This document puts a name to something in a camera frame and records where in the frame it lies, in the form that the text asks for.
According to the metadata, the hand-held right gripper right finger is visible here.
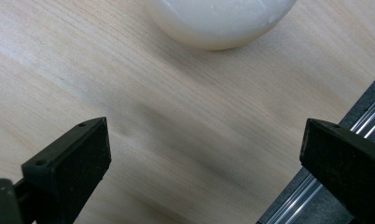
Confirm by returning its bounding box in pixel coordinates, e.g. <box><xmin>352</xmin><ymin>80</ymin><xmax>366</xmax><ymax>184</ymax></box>
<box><xmin>299</xmin><ymin>118</ymin><xmax>375</xmax><ymax>224</ymax></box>

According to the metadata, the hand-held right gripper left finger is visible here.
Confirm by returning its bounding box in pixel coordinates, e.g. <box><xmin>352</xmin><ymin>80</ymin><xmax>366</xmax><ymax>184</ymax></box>
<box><xmin>21</xmin><ymin>117</ymin><xmax>112</xmax><ymax>224</ymax></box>

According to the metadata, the white bowl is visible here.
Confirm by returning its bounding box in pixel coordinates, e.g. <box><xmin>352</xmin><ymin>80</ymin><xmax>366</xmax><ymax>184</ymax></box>
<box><xmin>147</xmin><ymin>0</ymin><xmax>299</xmax><ymax>51</ymax></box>

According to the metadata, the aluminium table edge rail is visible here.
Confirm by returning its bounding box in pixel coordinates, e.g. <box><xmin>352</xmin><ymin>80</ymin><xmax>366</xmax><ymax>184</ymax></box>
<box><xmin>256</xmin><ymin>69</ymin><xmax>375</xmax><ymax>224</ymax></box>

